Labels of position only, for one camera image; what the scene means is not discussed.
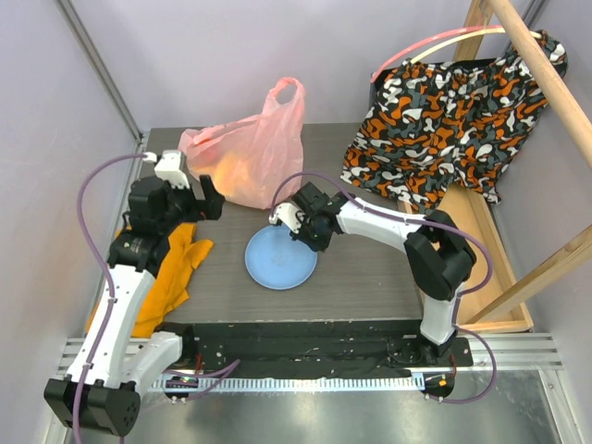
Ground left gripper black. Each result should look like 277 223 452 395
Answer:
157 175 223 234

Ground pink plastic bag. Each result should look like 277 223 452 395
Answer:
178 78 305 209

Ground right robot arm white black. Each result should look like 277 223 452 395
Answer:
270 182 476 365

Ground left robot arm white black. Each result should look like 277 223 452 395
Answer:
43 175 225 438

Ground orange cloth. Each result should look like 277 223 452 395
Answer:
107 223 214 338

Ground blue plate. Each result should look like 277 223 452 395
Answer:
244 226 317 290

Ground patterned camouflage cloth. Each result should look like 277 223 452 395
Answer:
340 48 548 214

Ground pink white hoop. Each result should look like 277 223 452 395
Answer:
371 24 505 83

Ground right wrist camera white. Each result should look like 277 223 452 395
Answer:
268 202 305 233

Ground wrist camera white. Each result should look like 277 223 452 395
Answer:
268 202 305 233
142 150 191 190

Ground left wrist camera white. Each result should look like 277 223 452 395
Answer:
142 150 191 190

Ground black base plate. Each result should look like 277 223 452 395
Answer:
166 320 474 379

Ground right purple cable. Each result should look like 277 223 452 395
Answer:
269 171 499 406

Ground wooden rack frame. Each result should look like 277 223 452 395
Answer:
397 0 592 334

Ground aluminium rail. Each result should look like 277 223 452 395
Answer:
43 330 561 438

